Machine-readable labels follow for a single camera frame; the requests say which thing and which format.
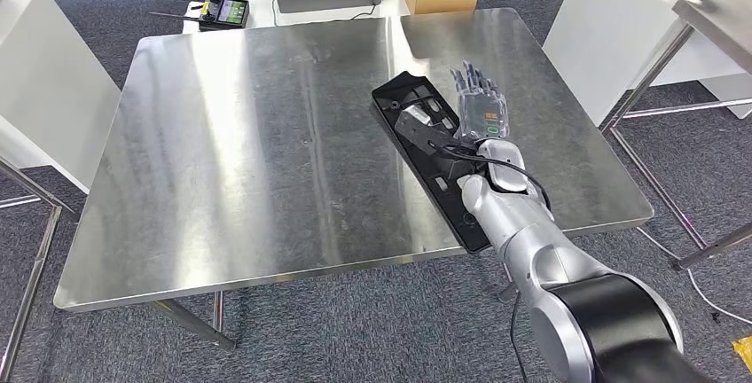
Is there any black camera cable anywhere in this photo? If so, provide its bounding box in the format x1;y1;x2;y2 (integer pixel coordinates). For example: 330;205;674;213
427;139;553;383

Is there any small black display device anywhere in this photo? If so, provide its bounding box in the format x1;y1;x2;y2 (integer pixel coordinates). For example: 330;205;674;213
148;0;251;32

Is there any black laptop cable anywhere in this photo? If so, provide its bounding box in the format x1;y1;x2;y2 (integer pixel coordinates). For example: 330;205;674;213
328;0;392;23

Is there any black plastic panel part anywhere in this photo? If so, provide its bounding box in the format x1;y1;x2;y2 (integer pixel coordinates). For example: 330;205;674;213
371;70;495;254

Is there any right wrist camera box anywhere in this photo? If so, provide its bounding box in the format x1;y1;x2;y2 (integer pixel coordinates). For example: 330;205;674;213
395;104;478;161

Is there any white cabinet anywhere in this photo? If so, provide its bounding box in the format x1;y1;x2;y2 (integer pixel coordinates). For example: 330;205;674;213
543;0;752;128
0;0;121;193

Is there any yellow floor tape square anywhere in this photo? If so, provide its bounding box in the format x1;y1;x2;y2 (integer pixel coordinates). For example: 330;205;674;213
732;336;752;370

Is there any stainless steel table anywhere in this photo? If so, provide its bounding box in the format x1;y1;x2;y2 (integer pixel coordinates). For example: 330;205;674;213
599;0;752;270
0;157;77;383

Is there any white floor cable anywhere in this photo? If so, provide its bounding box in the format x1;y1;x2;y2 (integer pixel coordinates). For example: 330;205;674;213
637;227;752;327

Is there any stainless steel workbench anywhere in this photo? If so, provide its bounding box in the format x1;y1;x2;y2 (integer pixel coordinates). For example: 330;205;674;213
53;7;655;352

